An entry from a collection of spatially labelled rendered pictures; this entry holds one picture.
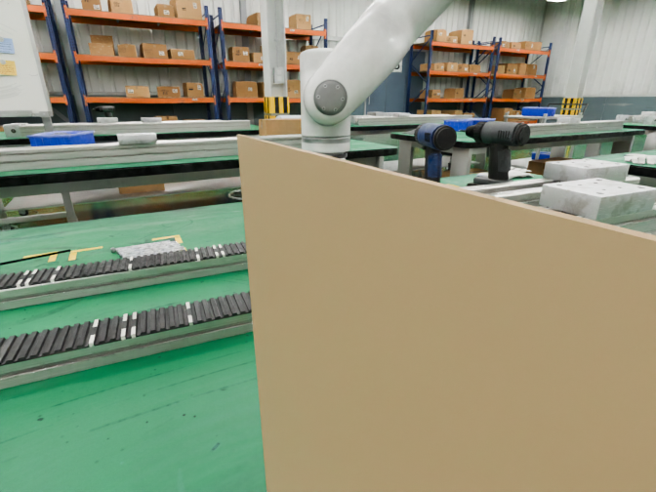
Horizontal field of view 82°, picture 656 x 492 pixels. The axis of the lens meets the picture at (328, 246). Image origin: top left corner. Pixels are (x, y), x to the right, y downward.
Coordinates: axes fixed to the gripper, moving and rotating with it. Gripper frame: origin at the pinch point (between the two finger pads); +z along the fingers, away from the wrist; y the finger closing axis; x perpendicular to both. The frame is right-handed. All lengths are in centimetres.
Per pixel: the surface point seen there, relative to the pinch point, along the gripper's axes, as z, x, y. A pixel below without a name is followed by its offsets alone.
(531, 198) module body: -3.5, 49.1, 3.9
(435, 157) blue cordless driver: -11.0, 35.6, -14.1
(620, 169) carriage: -9, 76, 5
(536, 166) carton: 39, 327, -211
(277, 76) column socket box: -58, 158, -558
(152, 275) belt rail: 1.9, -30.5, 1.4
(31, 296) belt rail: 2.1, -46.4, 1.4
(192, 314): 0.0, -25.8, 19.5
